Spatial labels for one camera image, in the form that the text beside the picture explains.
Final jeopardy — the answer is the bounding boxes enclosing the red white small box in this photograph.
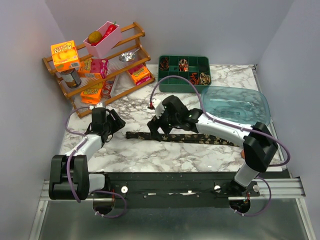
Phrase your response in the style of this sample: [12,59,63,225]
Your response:
[101,76,119,99]

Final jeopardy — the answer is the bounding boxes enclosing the rolled tan patterned tie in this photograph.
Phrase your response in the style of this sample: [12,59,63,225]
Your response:
[199,72,211,86]

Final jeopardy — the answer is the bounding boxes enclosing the black leaf patterned tie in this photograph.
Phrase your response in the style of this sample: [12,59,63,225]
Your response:
[126,131,238,147]

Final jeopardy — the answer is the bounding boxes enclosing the orange sponge box bottom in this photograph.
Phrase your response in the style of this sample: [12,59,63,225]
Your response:
[80,82,104,105]

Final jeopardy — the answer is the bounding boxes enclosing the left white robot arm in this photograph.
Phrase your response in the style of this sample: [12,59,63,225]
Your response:
[48,107,126,202]

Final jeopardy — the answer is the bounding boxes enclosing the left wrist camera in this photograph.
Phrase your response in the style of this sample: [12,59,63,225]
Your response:
[89,102,105,110]

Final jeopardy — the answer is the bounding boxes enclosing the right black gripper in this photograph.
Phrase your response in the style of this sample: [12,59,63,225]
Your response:
[146,106,180,142]

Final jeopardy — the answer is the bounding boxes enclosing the dark glass jar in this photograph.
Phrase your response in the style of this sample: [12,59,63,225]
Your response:
[60,68,81,89]

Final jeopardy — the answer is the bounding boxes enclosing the orange sponge box right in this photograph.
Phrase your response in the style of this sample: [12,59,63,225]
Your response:
[127,64,151,86]

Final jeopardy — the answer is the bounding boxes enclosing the green divided organizer tray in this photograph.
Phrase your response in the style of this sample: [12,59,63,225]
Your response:
[158,55,212,93]

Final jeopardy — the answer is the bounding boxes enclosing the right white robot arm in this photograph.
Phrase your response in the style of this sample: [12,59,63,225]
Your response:
[147,95,279,196]

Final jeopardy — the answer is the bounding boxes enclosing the wooden tiered rack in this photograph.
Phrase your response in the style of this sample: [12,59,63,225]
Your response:
[41,21,156,118]

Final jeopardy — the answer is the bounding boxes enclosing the metal spoon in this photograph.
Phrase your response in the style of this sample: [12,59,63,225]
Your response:
[118,48,140,63]

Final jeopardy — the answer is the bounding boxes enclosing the rolled dark orange tie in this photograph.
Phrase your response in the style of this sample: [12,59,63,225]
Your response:
[159,57,170,71]

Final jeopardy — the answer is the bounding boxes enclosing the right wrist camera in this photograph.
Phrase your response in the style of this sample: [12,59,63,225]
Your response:
[148,98,165,119]

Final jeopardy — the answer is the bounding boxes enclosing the rolled red patterned tie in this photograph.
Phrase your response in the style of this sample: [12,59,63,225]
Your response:
[178,58,189,72]

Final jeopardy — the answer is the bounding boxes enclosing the brown round fruit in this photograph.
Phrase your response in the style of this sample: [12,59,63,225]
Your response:
[87,31,103,45]

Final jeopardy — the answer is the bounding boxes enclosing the orange sponge box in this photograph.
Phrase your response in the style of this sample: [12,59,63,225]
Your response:
[80,82,104,105]
[127,64,151,86]

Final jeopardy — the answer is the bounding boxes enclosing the orange scrub daddy box top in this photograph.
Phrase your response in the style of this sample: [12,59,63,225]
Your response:
[50,40,81,73]

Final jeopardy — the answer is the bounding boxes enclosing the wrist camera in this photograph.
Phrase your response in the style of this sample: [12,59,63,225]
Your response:
[148,98,165,119]
[89,102,105,110]

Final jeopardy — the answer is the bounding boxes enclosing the teal plastic tub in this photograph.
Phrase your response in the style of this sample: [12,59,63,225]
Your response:
[201,86,271,125]

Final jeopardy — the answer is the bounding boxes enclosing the pink scrub sponge box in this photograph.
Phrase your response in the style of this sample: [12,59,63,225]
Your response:
[77,58,109,79]

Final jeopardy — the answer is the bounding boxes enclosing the orange bottle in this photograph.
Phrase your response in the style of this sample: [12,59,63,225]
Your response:
[240,150,245,159]

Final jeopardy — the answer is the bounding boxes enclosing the rolled orange black tie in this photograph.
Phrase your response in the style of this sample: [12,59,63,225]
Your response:
[189,72,200,85]

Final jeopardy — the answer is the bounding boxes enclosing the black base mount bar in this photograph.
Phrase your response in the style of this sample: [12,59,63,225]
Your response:
[88,172,260,209]

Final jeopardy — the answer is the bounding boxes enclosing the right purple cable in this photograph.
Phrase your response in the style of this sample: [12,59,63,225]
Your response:
[149,75,292,217]

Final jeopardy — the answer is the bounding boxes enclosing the red chili pepper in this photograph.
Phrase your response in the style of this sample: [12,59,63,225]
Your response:
[91,22,117,46]

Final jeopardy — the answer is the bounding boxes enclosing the aluminium rail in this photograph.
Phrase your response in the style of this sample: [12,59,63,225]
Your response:
[40,178,306,202]

